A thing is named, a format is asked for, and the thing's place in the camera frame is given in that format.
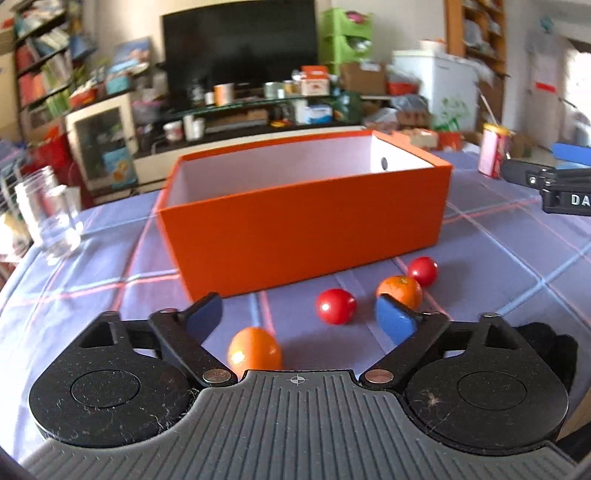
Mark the brown cardboard box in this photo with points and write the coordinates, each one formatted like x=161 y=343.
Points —
x=364 y=78

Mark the glass television stand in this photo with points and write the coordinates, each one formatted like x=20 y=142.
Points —
x=240 y=122

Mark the black velvet bag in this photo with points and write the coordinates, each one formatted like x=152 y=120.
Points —
x=549 y=344

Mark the white chest freezer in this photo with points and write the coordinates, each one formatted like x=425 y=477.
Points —
x=438 y=87

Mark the metal tin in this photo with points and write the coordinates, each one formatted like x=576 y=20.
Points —
x=224 y=94

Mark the red tomato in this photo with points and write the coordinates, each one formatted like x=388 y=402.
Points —
x=422 y=271
x=335 y=307

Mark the black television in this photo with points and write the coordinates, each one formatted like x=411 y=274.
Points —
x=240 y=46

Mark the small mandarin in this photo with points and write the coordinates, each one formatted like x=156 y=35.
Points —
x=401 y=288
x=255 y=353

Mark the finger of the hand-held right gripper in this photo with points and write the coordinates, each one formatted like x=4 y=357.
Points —
x=572 y=153
x=521 y=173

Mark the orange cardboard box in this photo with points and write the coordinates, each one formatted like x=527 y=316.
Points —
x=300 y=230

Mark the plaid blue tablecloth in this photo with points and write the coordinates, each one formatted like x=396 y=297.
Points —
x=485 y=258

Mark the orange and white carton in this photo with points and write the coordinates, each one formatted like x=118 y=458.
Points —
x=316 y=82

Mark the wooden shelf unit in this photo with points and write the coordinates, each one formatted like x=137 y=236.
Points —
x=475 y=32

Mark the egg cartons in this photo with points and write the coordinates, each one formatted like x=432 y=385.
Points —
x=413 y=119

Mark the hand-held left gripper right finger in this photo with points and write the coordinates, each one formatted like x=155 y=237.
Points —
x=395 y=321

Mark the bookshelf with books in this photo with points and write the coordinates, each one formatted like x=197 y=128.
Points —
x=46 y=64

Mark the red drink can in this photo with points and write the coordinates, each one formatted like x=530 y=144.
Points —
x=494 y=152

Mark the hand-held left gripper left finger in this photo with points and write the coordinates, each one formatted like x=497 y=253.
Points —
x=205 y=318

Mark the picture book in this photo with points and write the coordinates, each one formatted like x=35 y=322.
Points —
x=119 y=170

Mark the green plastic crates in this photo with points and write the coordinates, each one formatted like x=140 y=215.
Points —
x=346 y=37

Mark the clear glass mug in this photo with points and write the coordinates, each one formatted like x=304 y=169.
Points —
x=51 y=217

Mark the white glass-door cabinet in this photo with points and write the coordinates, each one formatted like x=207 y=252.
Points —
x=99 y=138

